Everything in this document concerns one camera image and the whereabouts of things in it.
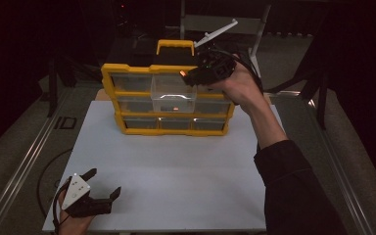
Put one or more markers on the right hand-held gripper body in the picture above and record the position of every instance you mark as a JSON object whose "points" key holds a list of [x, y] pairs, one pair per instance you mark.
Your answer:
{"points": [[217, 67]]}

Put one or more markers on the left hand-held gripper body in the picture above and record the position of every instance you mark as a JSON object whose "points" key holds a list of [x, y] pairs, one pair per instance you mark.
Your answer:
{"points": [[75, 191]]}

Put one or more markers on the clear plastic drawer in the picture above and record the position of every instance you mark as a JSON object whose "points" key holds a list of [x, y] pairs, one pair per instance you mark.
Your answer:
{"points": [[173, 98]]}

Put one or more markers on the person's right hand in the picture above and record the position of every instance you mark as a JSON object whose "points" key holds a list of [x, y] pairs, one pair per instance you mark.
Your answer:
{"points": [[241, 88]]}

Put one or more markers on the person's left hand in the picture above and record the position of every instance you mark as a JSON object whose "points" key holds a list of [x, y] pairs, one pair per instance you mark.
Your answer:
{"points": [[71, 225]]}

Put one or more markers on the yellow and black organizer box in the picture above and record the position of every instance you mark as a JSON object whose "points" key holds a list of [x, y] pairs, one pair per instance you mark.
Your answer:
{"points": [[173, 132]]}

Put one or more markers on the white table sheet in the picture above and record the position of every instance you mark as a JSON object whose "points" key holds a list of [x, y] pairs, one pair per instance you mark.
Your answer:
{"points": [[176, 196]]}

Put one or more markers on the black metal stand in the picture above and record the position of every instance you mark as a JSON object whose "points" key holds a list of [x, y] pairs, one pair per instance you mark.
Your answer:
{"points": [[322, 104], [52, 91]]}

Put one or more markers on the grey metal desk frame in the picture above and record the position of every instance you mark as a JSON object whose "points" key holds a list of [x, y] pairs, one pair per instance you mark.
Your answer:
{"points": [[189, 24]]}

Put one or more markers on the aluminium rail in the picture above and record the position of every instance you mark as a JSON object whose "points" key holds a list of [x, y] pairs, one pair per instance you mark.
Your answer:
{"points": [[342, 182], [23, 163]]}

